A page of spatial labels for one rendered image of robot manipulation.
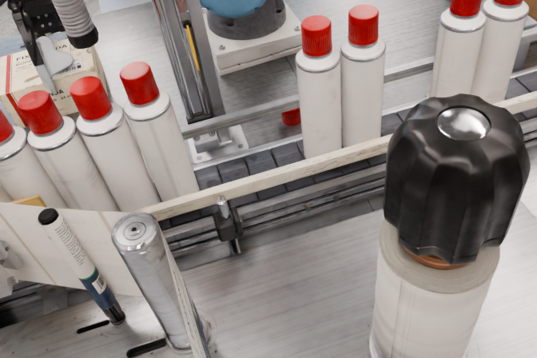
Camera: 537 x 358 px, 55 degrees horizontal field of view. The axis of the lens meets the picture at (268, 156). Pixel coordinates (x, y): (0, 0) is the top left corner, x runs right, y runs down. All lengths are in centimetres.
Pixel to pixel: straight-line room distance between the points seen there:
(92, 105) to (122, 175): 10
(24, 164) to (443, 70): 50
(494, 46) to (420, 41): 32
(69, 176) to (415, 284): 39
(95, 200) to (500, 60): 52
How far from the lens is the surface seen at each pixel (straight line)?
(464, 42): 66
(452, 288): 38
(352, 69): 60
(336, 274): 59
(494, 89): 74
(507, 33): 69
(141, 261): 43
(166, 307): 49
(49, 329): 64
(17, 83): 96
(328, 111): 62
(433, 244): 34
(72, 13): 62
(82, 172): 61
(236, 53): 94
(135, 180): 62
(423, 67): 72
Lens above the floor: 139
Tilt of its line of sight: 46 degrees down
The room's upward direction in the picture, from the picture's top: 9 degrees counter-clockwise
